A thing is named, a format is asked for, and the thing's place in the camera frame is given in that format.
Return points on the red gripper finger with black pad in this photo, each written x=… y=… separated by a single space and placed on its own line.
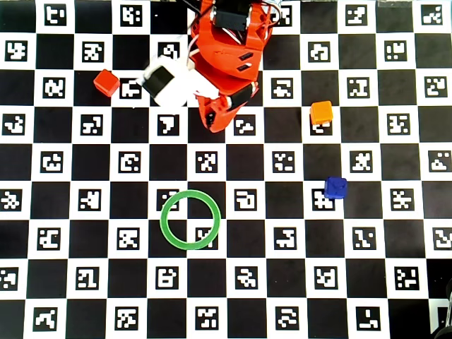
x=219 y=114

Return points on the red gripper body black motor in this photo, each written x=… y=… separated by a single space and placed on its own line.
x=222 y=110

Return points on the orange cube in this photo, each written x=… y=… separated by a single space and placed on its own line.
x=321 y=112

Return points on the red cube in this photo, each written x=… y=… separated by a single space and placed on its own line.
x=106 y=83

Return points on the blue cube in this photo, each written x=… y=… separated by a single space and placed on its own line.
x=335 y=188

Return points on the red robot arm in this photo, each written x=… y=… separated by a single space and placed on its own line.
x=226 y=60

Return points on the black white checkerboard marker mat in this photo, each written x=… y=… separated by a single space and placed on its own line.
x=53 y=123

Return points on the clear tape strip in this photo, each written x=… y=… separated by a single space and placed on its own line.
x=393 y=3

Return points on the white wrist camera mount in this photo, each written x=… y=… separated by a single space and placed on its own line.
x=183 y=84

